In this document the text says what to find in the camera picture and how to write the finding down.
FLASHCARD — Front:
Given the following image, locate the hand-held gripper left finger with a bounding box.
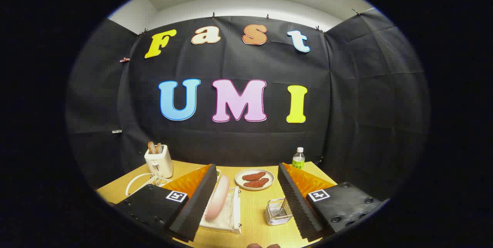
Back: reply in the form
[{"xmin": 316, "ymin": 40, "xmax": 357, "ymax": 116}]
[{"xmin": 114, "ymin": 163, "xmax": 218, "ymax": 243}]

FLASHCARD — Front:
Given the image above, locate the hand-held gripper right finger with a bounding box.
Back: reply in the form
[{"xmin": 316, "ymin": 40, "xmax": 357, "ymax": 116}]
[{"xmin": 277, "ymin": 162, "xmax": 389, "ymax": 243}]

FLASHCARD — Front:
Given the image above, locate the pink plate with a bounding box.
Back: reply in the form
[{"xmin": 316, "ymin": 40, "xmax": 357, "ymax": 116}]
[{"xmin": 203, "ymin": 174, "xmax": 230, "ymax": 222}]

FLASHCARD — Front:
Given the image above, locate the metal wire basket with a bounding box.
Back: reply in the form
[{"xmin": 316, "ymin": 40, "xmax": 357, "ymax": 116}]
[{"xmin": 265, "ymin": 198, "xmax": 295, "ymax": 226}]

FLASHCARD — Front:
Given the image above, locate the white dish rack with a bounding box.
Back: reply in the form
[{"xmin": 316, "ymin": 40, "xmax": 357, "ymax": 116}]
[{"xmin": 125, "ymin": 167, "xmax": 242, "ymax": 235}]

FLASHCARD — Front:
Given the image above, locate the white plate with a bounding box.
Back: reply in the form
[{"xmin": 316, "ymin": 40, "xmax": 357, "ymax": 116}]
[{"xmin": 235, "ymin": 169, "xmax": 275, "ymax": 191}]

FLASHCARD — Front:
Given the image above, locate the green label drink bottle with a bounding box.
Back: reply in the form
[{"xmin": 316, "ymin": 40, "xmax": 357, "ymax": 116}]
[{"xmin": 292, "ymin": 147, "xmax": 305, "ymax": 169}]

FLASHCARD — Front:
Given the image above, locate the white toaster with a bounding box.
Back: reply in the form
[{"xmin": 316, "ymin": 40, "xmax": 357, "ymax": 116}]
[{"xmin": 144, "ymin": 145, "xmax": 174, "ymax": 178}]

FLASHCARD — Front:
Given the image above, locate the black backdrop cloth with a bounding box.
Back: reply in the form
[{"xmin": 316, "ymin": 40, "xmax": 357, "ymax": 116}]
[{"xmin": 65, "ymin": 7, "xmax": 431, "ymax": 202}]

